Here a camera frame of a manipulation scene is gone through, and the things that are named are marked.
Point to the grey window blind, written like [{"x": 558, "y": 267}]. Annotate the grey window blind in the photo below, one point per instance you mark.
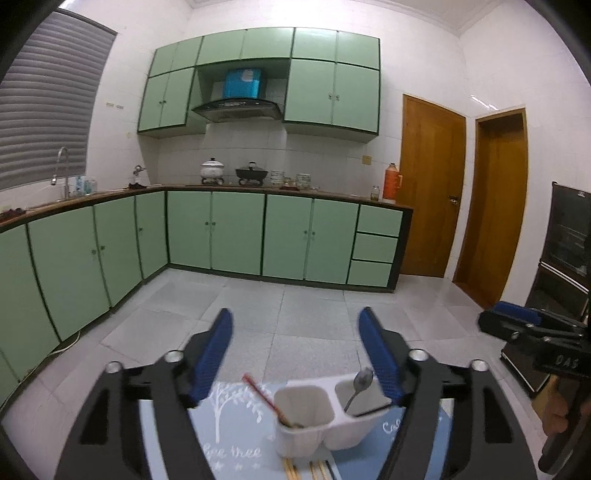
[{"x": 51, "y": 106}]

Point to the green upper wall cabinets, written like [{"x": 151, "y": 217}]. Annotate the green upper wall cabinets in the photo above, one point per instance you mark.
[{"x": 309, "y": 90}]

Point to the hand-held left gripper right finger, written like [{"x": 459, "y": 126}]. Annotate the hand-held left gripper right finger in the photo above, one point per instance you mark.
[{"x": 378, "y": 350}]

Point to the black range hood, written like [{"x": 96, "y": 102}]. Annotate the black range hood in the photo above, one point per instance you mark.
[{"x": 238, "y": 110}]

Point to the small kettle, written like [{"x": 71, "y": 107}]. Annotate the small kettle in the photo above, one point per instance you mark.
[{"x": 138, "y": 175}]

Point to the green lower kitchen cabinets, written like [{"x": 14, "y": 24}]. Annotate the green lower kitchen cabinets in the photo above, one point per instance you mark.
[{"x": 238, "y": 230}]

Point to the glass jar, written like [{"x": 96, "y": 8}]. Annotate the glass jar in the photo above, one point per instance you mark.
[{"x": 375, "y": 193}]

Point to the black glass-front cabinet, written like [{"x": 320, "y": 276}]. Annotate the black glass-front cabinet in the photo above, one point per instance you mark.
[{"x": 565, "y": 258}]

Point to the bottles beside sink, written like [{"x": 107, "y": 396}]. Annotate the bottles beside sink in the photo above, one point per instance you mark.
[{"x": 87, "y": 185}]

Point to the white lidded pot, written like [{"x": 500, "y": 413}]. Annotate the white lidded pot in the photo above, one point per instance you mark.
[{"x": 212, "y": 168}]

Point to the black wok with lid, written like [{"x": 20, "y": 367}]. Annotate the black wok with lid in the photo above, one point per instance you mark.
[{"x": 251, "y": 173}]

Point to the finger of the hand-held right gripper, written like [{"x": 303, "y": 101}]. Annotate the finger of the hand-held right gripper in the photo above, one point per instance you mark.
[
  {"x": 494, "y": 325},
  {"x": 517, "y": 311}
]

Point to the metal spoon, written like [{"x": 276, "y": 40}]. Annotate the metal spoon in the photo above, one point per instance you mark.
[{"x": 363, "y": 379}]

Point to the metal sink faucet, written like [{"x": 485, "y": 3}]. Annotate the metal sink faucet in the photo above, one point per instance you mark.
[{"x": 64, "y": 159}]

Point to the person's right hand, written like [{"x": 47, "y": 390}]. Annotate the person's right hand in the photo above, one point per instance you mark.
[{"x": 553, "y": 415}]

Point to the darker blue printed mat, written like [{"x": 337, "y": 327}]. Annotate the darker blue printed mat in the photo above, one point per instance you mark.
[{"x": 369, "y": 454}]

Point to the light blue printed mat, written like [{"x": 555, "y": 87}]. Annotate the light blue printed mat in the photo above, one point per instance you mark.
[{"x": 240, "y": 434}]

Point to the red-topped chopstick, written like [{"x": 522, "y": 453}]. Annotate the red-topped chopstick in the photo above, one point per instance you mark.
[
  {"x": 316, "y": 471},
  {"x": 263, "y": 399}
]

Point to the blue box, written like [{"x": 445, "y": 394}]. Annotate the blue box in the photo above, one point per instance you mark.
[{"x": 242, "y": 84}]

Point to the orange thermos flask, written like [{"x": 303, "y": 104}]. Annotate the orange thermos flask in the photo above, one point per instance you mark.
[{"x": 392, "y": 184}]

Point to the white two-compartment utensil holder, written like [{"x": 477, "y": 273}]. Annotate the white two-compartment utensil holder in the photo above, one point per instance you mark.
[{"x": 323, "y": 431}]

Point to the wall outlets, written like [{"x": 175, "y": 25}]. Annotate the wall outlets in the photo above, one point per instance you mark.
[{"x": 114, "y": 105}]

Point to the plain wooden door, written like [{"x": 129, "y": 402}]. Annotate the plain wooden door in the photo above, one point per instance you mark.
[{"x": 496, "y": 207}]

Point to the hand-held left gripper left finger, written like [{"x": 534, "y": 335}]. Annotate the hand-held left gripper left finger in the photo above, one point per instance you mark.
[{"x": 214, "y": 355}]

